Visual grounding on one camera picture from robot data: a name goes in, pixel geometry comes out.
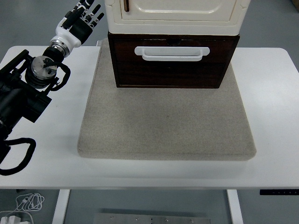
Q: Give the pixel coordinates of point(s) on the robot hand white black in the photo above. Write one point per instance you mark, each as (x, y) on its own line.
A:
(70, 37)

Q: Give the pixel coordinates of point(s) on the dark brown wooden drawer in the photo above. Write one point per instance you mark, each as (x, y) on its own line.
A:
(168, 74)

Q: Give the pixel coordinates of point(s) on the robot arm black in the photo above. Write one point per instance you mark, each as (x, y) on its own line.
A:
(14, 102)

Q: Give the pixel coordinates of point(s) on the cream plastic cabinet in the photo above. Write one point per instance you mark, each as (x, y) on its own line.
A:
(172, 25)

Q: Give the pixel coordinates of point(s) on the beige fabric mat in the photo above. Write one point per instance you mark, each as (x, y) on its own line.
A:
(163, 121)

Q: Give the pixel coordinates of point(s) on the white table leg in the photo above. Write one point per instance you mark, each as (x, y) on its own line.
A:
(234, 205)
(60, 205)

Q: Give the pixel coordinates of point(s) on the white power adapter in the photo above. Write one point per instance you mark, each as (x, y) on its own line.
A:
(10, 220)

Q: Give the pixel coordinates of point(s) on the grey metal plate with screws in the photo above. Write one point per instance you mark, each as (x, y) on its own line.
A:
(151, 219)

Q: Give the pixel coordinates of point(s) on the brown cardboard box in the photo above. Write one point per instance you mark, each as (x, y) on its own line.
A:
(295, 4)

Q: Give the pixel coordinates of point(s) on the black table control panel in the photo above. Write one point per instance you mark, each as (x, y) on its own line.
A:
(278, 192)

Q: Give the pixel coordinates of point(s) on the small white bracket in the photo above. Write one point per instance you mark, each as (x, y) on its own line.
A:
(99, 43)

